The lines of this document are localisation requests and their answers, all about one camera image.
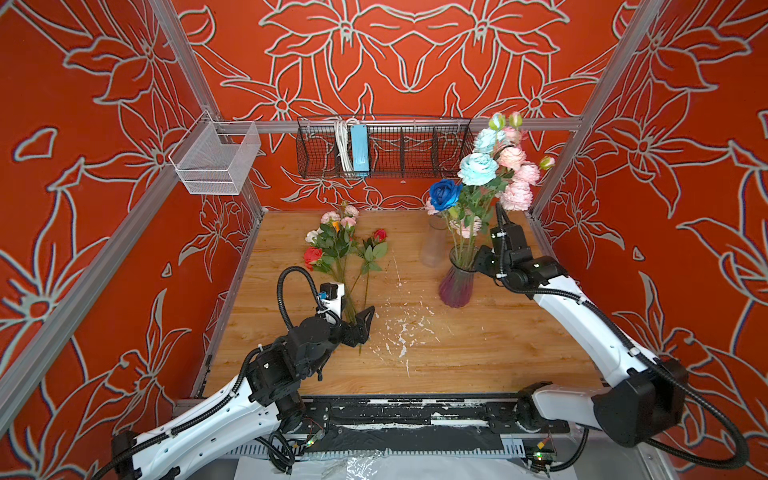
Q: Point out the clear glass cylinder vase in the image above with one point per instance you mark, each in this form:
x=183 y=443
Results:
x=435 y=246

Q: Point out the dark blue rose stem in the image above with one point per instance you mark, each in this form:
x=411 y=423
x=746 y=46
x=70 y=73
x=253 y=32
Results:
x=446 y=193

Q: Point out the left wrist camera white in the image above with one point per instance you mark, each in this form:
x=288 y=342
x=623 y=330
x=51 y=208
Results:
x=331 y=297

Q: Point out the white mesh wall basket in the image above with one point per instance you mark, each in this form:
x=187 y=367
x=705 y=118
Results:
x=215 y=158

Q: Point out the light blue peony stem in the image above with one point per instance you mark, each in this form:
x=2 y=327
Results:
x=478 y=171

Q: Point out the light blue box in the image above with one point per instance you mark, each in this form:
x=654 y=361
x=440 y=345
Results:
x=360 y=149

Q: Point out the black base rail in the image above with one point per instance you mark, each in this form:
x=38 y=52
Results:
x=461 y=425

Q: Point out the bunch of artificial flowers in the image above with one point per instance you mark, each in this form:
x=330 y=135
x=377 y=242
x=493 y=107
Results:
x=330 y=247

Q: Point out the black wire wall basket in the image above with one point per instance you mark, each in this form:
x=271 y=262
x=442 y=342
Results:
x=400 y=147

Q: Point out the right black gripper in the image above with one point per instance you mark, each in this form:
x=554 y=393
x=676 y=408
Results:
x=481 y=254

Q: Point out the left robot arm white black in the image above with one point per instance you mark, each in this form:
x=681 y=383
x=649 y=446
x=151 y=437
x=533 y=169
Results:
x=261 y=402

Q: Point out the red rose stem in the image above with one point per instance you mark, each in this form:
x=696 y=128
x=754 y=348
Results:
x=373 y=249

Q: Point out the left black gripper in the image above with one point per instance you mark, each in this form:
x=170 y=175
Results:
x=362 y=326

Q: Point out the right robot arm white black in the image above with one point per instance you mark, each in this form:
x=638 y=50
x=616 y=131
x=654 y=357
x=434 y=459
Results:
x=643 y=395

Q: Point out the pink peony flower stem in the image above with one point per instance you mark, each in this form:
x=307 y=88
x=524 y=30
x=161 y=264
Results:
x=464 y=227

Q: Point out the purple glass fluted vase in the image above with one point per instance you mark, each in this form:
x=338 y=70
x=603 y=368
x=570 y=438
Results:
x=456 y=288

